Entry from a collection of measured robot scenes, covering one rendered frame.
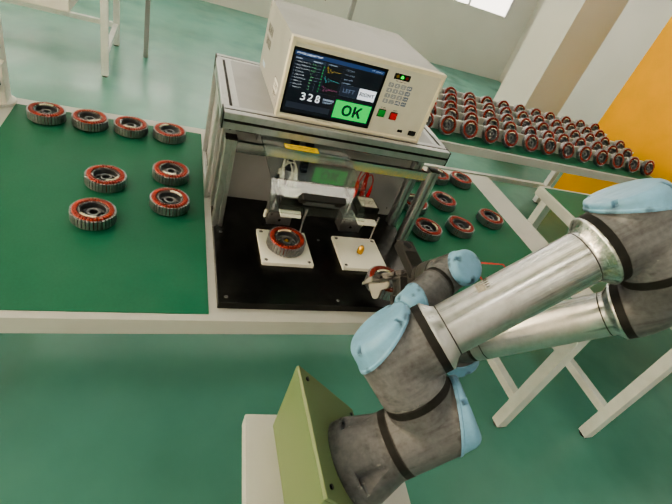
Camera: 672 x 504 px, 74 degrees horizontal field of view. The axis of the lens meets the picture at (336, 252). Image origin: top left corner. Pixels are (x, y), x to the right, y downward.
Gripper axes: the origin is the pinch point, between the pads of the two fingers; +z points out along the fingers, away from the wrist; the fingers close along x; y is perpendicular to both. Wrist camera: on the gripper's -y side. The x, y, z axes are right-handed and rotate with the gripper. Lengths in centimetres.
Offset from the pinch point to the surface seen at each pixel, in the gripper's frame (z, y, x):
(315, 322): 3.4, 11.0, -19.1
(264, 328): 5.7, 12.5, -32.0
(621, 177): 80, -97, 237
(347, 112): -6.9, -45.0, -13.3
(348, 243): 18.2, -15.1, -2.1
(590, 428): 52, 55, 138
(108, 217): 20, -17, -71
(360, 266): 11.8, -6.5, -1.3
